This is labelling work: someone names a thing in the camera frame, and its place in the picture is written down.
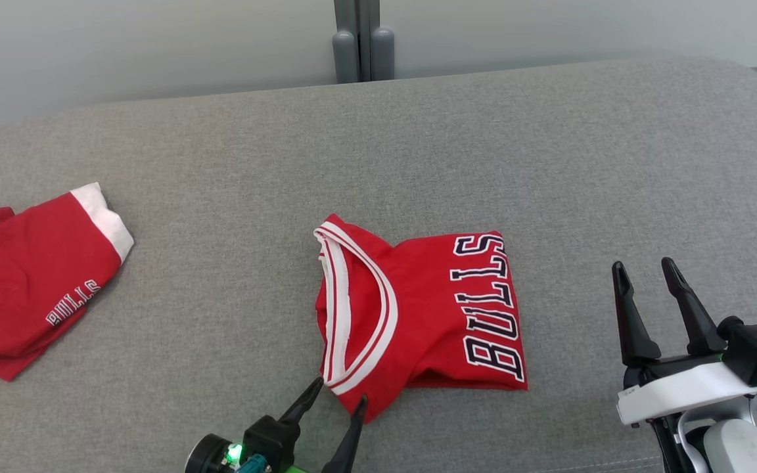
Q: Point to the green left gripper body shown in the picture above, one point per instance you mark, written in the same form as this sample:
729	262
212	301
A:
303	470

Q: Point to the grey partition post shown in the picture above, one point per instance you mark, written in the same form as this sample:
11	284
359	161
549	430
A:
345	52

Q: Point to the red Bulls shorts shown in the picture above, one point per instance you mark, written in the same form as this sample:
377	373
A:
23	282

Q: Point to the grey fabric sofa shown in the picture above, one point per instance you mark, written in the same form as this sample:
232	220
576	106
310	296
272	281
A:
221	164

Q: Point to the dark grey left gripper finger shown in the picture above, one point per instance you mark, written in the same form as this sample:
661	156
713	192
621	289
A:
301	402
349	447

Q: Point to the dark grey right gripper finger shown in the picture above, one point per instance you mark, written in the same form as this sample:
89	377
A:
700	328
635	335

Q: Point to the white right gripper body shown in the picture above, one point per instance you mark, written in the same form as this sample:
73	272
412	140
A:
681	391

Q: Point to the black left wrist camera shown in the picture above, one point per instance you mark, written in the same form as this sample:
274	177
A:
267	440

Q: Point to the red Bulls jersey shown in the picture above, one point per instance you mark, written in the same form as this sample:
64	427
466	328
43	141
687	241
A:
424	309

